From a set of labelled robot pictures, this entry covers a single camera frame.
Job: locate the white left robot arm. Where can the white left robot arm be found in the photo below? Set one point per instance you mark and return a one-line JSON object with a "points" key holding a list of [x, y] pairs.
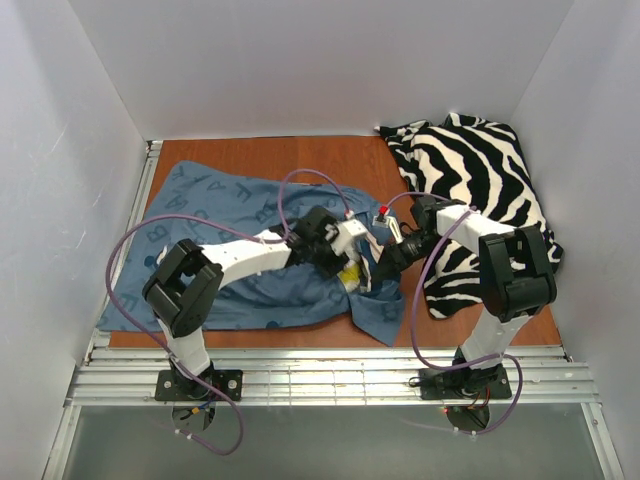
{"points": [[189, 277]]}

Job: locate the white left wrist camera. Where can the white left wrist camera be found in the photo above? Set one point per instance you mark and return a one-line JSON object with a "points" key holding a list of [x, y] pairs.
{"points": [[348, 232]]}

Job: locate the aluminium mounting rail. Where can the aluminium mounting rail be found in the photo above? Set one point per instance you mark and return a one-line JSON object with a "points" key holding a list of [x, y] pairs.
{"points": [[323, 377]]}

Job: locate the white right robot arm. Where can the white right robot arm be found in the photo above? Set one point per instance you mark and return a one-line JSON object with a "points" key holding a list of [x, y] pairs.
{"points": [[516, 282]]}

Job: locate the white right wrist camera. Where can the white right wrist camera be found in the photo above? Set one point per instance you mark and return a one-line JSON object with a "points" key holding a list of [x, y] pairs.
{"points": [[384, 220]]}

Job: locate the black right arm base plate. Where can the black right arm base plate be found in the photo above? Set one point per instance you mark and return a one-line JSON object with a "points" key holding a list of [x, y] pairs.
{"points": [[464, 383]]}

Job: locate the zebra print blanket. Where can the zebra print blanket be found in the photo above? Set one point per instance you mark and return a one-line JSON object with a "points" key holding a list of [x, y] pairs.
{"points": [[481, 163]]}

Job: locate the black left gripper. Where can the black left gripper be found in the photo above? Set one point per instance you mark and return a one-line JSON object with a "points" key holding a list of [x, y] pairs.
{"points": [[338, 265]]}

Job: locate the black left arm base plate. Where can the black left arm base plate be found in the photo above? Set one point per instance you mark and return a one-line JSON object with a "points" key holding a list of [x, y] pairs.
{"points": [[225, 385]]}

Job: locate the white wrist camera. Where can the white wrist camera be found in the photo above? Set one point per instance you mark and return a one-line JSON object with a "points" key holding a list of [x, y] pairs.
{"points": [[348, 232], [384, 220]]}

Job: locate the white pillow with yellow edge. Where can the white pillow with yellow edge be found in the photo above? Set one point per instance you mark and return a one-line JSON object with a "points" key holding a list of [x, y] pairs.
{"points": [[350, 277]]}

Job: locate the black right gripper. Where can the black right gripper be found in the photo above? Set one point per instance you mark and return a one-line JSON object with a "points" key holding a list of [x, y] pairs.
{"points": [[390, 255]]}

